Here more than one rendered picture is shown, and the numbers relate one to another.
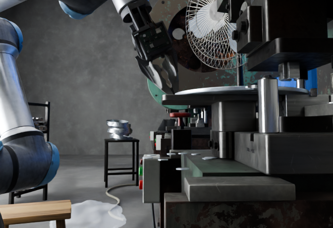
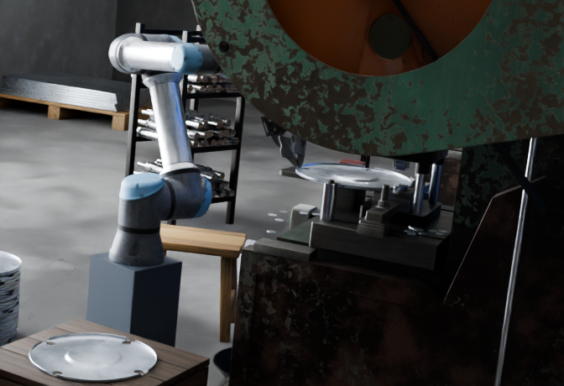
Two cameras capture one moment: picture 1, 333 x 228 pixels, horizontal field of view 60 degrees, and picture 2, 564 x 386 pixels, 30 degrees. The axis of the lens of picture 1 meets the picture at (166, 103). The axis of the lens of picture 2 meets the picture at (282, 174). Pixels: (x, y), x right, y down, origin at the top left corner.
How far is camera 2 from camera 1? 212 cm
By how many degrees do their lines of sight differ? 27
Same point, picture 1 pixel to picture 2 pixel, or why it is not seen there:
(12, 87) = (174, 121)
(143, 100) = not seen: outside the picture
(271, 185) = (296, 251)
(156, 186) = not seen: hidden behind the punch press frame
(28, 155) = (184, 191)
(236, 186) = (277, 247)
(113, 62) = not seen: outside the picture
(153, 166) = (301, 219)
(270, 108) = (326, 204)
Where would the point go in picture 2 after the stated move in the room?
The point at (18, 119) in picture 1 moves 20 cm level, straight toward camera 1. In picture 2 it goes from (178, 155) to (175, 169)
